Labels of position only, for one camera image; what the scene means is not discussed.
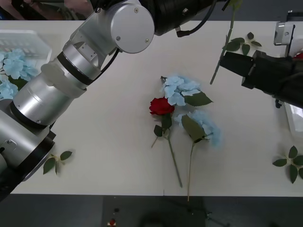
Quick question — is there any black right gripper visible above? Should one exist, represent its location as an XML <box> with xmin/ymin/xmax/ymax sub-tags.
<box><xmin>220</xmin><ymin>50</ymin><xmax>303</xmax><ymax>109</ymax></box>

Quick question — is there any pale blue flower large leaf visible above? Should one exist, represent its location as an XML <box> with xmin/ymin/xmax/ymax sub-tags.
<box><xmin>174</xmin><ymin>110</ymin><xmax>222</xmax><ymax>202</ymax></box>

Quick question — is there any dark robot base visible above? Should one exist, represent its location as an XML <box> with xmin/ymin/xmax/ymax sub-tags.
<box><xmin>101</xmin><ymin>195</ymin><xmax>206</xmax><ymax>227</ymax></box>

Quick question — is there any loose green leaf twig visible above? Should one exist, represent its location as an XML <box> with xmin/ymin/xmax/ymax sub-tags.
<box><xmin>222</xmin><ymin>32</ymin><xmax>263</xmax><ymax>57</ymax></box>
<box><xmin>43</xmin><ymin>150</ymin><xmax>73</xmax><ymax>175</ymax></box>
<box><xmin>272</xmin><ymin>145</ymin><xmax>303</xmax><ymax>184</ymax></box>

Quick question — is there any shallow white box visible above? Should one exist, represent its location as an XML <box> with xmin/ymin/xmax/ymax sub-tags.
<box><xmin>0</xmin><ymin>29</ymin><xmax>53</xmax><ymax>105</ymax></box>
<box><xmin>283</xmin><ymin>23</ymin><xmax>303</xmax><ymax>138</ymax></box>

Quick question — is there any person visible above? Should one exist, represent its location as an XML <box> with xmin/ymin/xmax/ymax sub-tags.
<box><xmin>0</xmin><ymin>0</ymin><xmax>95</xmax><ymax>21</ymax></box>

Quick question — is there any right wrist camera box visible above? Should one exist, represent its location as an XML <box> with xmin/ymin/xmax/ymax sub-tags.
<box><xmin>274</xmin><ymin>21</ymin><xmax>296</xmax><ymax>46</ymax></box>

